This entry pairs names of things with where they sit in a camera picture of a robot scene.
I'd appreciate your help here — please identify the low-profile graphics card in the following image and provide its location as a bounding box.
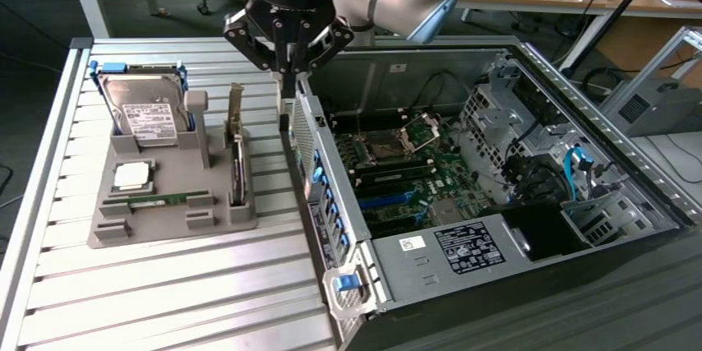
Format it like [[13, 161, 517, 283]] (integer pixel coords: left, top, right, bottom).
[[224, 81, 250, 208]]

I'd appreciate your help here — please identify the hard disk in blue carrier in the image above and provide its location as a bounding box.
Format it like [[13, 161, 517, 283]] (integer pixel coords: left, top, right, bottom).
[[87, 59, 199, 149]]

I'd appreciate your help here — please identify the metal socket cover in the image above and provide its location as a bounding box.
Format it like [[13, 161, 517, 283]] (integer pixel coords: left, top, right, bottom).
[[398, 114, 443, 150]]

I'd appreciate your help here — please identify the CPU socket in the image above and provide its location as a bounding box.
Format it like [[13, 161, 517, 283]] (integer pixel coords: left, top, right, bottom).
[[360, 131, 410, 161]]

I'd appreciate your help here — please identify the open black PC case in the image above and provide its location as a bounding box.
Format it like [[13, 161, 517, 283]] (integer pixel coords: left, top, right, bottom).
[[276, 35, 702, 351]]

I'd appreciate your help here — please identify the silver metal drive cage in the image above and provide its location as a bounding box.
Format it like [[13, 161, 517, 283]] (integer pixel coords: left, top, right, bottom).
[[458, 61, 558, 187]]

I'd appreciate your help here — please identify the grey plastic parts rack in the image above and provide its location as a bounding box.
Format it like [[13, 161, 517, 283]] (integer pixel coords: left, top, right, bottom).
[[87, 90, 259, 250]]

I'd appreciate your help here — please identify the silver CPU chip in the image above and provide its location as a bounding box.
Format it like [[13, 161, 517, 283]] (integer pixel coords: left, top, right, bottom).
[[112, 161, 152, 192]]

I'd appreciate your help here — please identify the blue expansion slot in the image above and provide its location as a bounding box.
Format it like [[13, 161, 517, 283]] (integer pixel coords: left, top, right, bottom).
[[356, 191, 422, 211]]

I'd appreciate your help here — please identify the green motherboard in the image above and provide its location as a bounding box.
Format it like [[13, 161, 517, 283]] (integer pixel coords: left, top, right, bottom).
[[328, 110, 498, 241]]

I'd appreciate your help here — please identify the silver chipset heat sink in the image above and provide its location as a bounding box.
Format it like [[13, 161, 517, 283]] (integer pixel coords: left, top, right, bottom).
[[428, 198, 469, 224]]

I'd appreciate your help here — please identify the black tripod pole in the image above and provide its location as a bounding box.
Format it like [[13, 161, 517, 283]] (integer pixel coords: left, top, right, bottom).
[[558, 0, 674, 79]]

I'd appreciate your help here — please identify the grey power supply unit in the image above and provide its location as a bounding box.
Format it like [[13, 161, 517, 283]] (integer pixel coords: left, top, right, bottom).
[[370, 214, 538, 305]]

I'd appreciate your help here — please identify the blue case latch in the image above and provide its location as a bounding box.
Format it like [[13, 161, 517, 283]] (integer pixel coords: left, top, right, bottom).
[[332, 275, 362, 293]]

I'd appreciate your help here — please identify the grey computer tower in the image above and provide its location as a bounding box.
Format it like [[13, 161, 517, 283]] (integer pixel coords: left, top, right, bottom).
[[601, 77, 702, 138]]

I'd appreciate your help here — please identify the grey disk bay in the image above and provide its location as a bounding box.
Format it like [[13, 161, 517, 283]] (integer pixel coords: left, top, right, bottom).
[[558, 190, 679, 249]]

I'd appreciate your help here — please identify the black looped wire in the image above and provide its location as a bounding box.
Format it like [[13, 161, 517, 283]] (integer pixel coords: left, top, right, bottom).
[[419, 71, 477, 118]]

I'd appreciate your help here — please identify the black wire bundle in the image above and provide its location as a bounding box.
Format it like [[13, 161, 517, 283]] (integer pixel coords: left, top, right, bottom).
[[502, 153, 570, 208]]

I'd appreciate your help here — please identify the blue disk wire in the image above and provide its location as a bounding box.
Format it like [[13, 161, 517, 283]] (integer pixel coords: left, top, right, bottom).
[[562, 143, 597, 204]]

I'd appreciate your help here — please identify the aluminium profile frame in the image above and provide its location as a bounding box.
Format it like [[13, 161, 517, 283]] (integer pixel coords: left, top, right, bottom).
[[630, 25, 702, 89]]

